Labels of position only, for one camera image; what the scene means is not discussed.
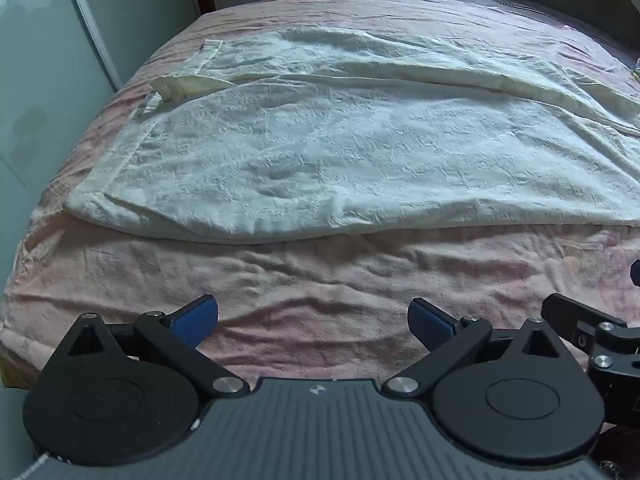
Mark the bed with pink sheet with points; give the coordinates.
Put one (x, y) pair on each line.
(310, 280)

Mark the frosted glass sliding wardrobe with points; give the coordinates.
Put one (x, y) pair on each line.
(45, 85)

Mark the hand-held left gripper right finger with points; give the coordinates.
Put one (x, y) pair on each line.
(430, 325)

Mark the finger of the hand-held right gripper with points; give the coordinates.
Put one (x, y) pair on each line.
(636, 272)
(565, 315)

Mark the white textured pants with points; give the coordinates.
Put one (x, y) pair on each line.
(325, 150)

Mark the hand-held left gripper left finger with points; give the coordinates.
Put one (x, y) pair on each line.
(192, 322)

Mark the grey stitched pillow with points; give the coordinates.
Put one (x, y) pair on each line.
(540, 15)

